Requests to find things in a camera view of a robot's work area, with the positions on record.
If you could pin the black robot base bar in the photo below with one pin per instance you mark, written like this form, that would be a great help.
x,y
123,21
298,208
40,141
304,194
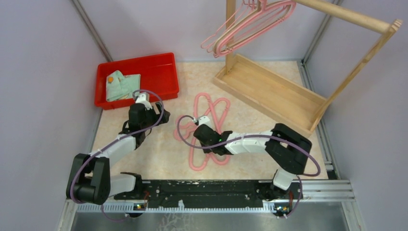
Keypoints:
x,y
214,196

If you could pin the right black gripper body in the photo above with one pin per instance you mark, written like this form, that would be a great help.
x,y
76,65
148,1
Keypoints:
x,y
208,150

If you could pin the wooden hanger rack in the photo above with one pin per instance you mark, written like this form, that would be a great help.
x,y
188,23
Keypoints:
x,y
277,97

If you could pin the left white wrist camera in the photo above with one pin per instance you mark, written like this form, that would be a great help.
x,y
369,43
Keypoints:
x,y
143,99

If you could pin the red plastic bin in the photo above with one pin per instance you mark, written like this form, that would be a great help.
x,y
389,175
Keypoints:
x,y
158,74

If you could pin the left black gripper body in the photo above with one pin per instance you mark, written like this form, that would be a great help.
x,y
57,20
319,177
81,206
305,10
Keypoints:
x,y
151,117

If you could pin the beige thick hanger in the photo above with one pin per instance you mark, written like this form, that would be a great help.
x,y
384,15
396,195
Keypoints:
x,y
245,28

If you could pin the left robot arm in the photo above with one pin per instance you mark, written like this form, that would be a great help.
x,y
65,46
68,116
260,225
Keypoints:
x,y
90,179

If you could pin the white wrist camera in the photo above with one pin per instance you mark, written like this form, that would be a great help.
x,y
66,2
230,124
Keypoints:
x,y
143,99
203,120

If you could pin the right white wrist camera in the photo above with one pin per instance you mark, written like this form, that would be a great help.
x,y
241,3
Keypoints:
x,y
203,120

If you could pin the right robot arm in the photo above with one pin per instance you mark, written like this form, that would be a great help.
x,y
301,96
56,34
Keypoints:
x,y
289,149

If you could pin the green folded cloth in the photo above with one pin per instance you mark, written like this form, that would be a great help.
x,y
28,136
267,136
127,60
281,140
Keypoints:
x,y
120,87

